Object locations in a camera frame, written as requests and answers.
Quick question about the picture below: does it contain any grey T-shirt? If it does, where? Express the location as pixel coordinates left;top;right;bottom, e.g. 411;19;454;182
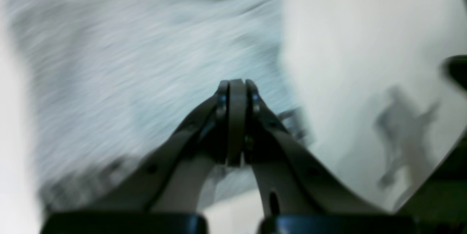
5;0;302;212

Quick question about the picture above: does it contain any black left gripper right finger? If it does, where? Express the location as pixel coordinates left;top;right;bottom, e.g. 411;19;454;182
242;80;416;234

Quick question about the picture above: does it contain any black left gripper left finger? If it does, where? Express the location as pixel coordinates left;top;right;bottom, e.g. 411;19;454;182
40;80;238;234

